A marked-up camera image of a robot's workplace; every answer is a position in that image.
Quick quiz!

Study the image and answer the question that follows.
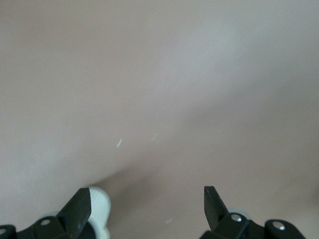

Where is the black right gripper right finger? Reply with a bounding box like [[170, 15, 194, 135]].
[[203, 186, 250, 239]]

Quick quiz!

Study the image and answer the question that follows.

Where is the cream mug with grey inside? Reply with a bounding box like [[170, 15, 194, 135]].
[[79, 186, 112, 239]]

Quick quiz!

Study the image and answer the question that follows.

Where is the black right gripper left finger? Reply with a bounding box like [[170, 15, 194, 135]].
[[14, 188, 92, 239]]

